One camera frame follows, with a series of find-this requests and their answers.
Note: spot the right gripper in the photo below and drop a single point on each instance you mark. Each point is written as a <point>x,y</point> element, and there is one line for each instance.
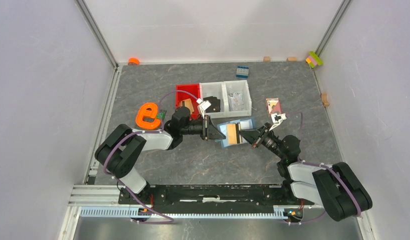
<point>253,136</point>

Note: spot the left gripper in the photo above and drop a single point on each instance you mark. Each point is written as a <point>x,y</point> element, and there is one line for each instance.
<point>209,131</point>

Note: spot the blue card holder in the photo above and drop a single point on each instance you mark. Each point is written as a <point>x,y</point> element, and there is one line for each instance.
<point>246,123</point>

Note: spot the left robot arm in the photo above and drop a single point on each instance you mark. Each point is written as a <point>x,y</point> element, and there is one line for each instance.
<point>121,149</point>

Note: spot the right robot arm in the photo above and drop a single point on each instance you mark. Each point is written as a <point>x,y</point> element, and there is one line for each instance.
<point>334,187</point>

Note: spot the black card in bin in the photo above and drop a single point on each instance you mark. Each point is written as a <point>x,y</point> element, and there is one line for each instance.
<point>215,106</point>

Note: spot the silver VIP cards in bin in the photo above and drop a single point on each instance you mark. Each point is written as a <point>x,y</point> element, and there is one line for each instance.
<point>235,102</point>

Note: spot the playing card box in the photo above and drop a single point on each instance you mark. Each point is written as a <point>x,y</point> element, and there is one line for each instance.
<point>273,106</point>

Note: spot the gold cards in red bin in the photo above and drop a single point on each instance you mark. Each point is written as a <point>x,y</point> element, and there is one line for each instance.
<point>188,104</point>

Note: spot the white right plastic bin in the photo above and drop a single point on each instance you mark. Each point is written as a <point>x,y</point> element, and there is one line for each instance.
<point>239,86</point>

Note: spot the white plastic bin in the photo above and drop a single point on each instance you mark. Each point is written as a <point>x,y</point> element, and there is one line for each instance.
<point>239,86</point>
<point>218,90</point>

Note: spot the white middle plastic bin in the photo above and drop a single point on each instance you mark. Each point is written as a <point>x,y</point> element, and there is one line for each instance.
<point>218,90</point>

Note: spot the red plastic bin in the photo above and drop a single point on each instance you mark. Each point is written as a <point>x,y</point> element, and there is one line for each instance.
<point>188,91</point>

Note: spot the green toy brick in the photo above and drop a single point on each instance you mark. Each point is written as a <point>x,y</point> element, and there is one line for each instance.
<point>161,115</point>

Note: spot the blue and grey brick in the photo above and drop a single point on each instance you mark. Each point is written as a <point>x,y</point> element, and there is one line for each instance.
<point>242,72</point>

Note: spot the orange plastic loop toy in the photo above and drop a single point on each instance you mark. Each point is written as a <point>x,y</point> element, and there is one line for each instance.
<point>146,117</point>

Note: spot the wooden block left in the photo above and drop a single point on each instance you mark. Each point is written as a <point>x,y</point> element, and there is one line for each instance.
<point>266,59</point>

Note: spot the wooden arch block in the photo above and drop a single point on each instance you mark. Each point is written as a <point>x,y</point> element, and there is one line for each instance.
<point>324,99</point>

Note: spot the wooden block middle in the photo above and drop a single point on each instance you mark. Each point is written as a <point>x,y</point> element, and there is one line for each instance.
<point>291,59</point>

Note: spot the colourful brick stack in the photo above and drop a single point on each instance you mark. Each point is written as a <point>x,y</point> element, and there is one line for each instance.
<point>313,60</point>

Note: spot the orange tape roll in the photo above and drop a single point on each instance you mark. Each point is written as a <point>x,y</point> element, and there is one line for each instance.
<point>133,61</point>

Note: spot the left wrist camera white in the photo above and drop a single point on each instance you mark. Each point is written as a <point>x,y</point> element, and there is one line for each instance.
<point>202,106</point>

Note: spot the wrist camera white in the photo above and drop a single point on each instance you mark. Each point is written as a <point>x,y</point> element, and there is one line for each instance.
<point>202,106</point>
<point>277,119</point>

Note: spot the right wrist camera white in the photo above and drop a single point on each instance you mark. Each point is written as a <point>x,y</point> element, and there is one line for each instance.
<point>277,119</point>

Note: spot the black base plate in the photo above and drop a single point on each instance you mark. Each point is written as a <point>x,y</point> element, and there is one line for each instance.
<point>217,198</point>

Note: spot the blue toothed rail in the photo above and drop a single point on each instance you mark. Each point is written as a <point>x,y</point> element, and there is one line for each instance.
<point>136,213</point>

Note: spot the aluminium frame post right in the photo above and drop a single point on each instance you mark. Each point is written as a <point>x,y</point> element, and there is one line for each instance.
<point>342,9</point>

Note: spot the aluminium frame post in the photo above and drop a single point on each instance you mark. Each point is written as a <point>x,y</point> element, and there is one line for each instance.
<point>342,9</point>
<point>85,11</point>

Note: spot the aluminium frame post left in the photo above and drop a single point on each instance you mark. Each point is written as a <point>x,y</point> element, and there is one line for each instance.
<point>85,11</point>

